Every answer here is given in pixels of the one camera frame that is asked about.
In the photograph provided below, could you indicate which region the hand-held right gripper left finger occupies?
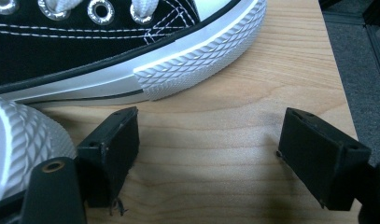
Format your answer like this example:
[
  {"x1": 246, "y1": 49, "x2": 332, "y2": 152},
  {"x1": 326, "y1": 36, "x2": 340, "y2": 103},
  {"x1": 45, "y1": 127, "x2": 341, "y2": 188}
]
[{"x1": 76, "y1": 105, "x2": 141, "y2": 217}]

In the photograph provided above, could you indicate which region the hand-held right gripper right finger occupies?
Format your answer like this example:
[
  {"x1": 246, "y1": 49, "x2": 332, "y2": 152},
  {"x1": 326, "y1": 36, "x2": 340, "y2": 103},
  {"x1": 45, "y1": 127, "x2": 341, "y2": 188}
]
[{"x1": 276, "y1": 106, "x2": 373, "y2": 212}]

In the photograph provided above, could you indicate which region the black and white canvas sneaker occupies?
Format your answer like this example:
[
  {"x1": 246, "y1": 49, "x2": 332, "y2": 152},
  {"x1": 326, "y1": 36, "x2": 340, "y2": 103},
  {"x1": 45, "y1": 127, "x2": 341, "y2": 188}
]
[
  {"x1": 0, "y1": 0, "x2": 268, "y2": 105},
  {"x1": 0, "y1": 95, "x2": 77, "y2": 206}
]

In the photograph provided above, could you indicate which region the black metal stand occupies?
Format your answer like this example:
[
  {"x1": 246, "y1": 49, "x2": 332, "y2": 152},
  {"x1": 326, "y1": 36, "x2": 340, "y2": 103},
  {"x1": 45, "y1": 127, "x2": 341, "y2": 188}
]
[{"x1": 317, "y1": 0, "x2": 380, "y2": 26}]

